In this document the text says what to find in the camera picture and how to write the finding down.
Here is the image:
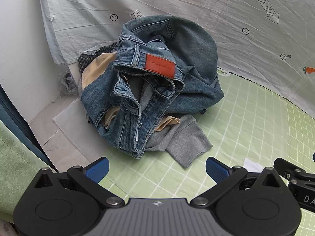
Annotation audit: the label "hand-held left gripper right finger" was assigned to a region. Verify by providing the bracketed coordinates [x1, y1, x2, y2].
[191, 156, 283, 209]

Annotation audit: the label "grey sweatshirt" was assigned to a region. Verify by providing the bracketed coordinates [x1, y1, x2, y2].
[145, 114, 213, 169]

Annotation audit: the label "green grid mat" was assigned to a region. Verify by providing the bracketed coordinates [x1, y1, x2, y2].
[97, 71, 315, 236]

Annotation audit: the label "dark checked garment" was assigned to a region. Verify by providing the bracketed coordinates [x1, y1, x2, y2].
[78, 42, 119, 73]

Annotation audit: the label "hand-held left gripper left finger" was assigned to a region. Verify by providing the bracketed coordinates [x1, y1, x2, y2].
[33, 156, 125, 209]

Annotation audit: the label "white paper scrap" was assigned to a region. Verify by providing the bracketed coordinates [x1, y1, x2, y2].
[243, 159, 264, 173]

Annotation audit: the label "clear plastic bag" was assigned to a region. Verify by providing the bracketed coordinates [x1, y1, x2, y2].
[58, 70, 80, 99]

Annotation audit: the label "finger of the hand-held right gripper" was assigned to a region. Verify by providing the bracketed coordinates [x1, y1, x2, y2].
[274, 158, 315, 181]

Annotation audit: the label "beige garment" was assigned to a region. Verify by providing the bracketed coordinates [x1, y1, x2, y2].
[81, 52, 182, 134]

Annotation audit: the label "dark blue curtain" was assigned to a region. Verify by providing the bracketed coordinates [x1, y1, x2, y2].
[0, 84, 58, 172]

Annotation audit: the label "white carrot print sheet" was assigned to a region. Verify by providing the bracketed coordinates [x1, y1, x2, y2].
[37, 0, 315, 109]

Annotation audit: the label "blue denim jeans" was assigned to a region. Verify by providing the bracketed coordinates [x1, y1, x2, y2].
[80, 15, 225, 160]

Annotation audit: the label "green fleece cloth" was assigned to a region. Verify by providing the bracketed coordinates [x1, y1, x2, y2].
[0, 119, 58, 217]

